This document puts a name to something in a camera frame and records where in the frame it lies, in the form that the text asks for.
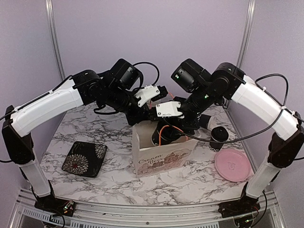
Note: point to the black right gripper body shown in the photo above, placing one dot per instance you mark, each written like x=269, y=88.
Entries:
x=193, y=124

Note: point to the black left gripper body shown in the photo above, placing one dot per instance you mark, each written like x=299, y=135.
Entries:
x=132, y=117

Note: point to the black takeout coffee cup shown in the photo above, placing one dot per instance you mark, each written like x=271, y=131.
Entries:
x=164, y=134
x=215, y=146

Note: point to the black coffee cup lid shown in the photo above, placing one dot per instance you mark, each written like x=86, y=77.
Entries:
x=219, y=134

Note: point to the white paper takeout bag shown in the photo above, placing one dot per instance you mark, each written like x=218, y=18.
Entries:
x=150, y=159

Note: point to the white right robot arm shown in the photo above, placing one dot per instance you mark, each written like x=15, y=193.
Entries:
x=229, y=82

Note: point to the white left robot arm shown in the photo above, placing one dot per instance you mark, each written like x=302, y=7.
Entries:
x=112, y=88

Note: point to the black cup holding straws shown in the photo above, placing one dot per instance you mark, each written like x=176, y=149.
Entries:
x=207, y=122

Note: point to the black floral tray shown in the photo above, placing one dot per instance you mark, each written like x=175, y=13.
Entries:
x=85, y=159

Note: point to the pink plastic plate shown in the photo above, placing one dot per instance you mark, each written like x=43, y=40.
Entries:
x=232, y=165

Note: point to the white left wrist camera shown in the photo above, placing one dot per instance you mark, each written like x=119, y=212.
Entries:
x=150, y=92

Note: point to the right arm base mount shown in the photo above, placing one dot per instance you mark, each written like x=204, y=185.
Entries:
x=241, y=206

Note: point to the aluminium table edge rail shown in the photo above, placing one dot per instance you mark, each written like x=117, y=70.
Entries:
x=99, y=215

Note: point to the right aluminium frame post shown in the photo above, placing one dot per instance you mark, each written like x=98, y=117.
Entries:
x=247, y=32

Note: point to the aluminium frame post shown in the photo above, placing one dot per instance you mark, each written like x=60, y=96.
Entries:
x=247, y=32
x=54, y=39

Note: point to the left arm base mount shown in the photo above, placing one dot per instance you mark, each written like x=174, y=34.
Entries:
x=53, y=204

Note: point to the left aluminium frame post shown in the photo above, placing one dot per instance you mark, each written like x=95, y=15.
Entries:
x=54, y=39

